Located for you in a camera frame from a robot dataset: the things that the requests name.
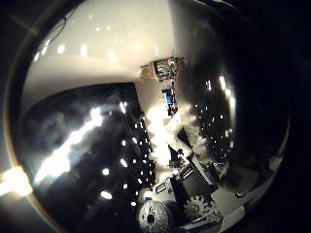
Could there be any small blue box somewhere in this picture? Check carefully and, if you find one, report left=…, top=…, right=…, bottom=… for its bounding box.
left=160, top=87, right=175, bottom=109

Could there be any colourful shelf box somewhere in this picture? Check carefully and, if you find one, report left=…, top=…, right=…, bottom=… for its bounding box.
left=152, top=57, right=180, bottom=83

